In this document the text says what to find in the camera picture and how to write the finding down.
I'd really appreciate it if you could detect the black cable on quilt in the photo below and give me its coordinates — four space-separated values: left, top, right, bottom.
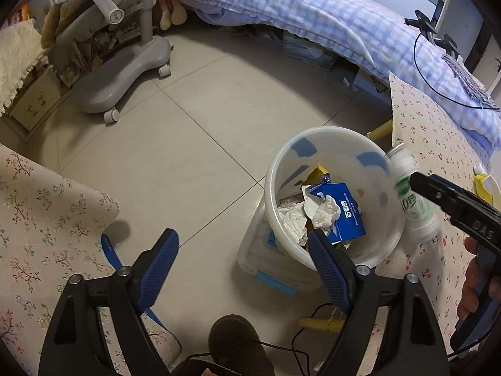
412 30 501 111

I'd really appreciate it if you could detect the cream fringed towel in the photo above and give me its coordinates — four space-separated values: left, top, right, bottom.
0 19 43 114

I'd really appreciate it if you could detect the yellow snack wrapper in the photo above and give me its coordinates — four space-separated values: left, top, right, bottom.
302 163 331 186

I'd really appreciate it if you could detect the grey children's study chair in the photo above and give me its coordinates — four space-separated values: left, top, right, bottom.
41 0 172 125

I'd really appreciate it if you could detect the floral branch fabric cover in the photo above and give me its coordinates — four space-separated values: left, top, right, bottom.
0 143 181 376

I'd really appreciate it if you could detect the blue plaid quilt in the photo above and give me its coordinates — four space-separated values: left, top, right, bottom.
181 0 500 154

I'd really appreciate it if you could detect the white tissue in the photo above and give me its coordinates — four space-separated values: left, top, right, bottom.
278 195 340 248

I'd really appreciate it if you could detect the person's right hand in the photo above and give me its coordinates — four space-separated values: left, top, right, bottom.
457 256 501 320

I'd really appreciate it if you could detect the dark blue cardboard box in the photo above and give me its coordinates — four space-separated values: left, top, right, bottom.
302 182 366 244

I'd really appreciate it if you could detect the white plastic trash bin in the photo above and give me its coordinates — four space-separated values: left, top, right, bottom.
264 127 405 269

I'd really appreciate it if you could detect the brown slipper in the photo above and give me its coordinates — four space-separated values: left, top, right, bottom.
208 314 275 376

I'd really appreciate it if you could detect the clear storage box blue latch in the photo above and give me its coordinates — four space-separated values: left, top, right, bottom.
237 197 321 296

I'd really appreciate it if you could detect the white green drink bottle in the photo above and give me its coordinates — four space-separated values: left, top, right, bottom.
387 143 441 243

